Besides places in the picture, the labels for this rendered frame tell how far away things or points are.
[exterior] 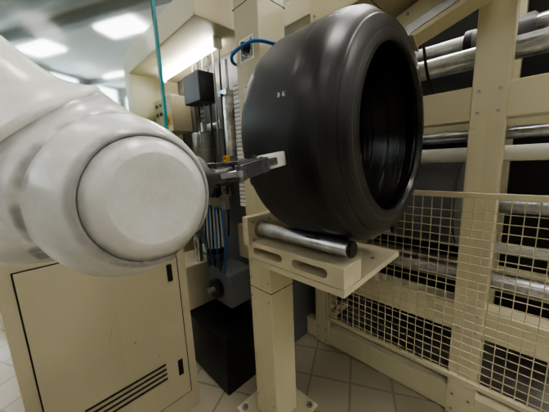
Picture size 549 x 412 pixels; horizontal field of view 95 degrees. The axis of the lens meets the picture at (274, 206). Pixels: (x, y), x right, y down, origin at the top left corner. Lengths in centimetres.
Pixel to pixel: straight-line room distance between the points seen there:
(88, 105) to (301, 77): 42
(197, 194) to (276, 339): 103
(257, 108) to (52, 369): 103
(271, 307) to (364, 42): 89
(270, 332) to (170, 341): 44
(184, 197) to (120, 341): 107
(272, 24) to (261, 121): 51
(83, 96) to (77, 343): 102
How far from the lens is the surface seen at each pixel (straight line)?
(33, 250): 34
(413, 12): 116
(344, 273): 66
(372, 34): 66
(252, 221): 84
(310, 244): 72
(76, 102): 20
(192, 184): 16
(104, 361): 123
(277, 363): 123
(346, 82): 55
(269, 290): 104
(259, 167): 45
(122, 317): 117
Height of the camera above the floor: 113
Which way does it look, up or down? 10 degrees down
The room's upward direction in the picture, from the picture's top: 2 degrees counter-clockwise
